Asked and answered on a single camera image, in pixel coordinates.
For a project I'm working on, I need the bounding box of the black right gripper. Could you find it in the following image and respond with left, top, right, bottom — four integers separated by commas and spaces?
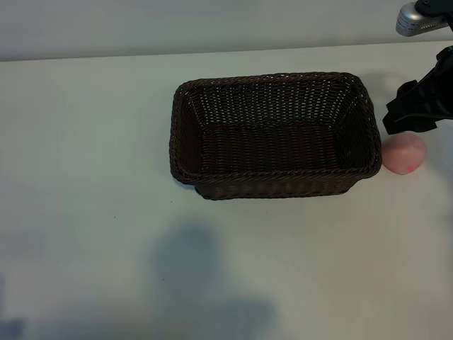
382, 45, 453, 136

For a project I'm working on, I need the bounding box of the dark brown wicker basket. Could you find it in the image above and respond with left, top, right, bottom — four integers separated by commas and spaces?
168, 72, 384, 202

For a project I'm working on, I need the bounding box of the pink peach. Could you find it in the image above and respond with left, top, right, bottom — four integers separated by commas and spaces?
381, 133, 428, 176

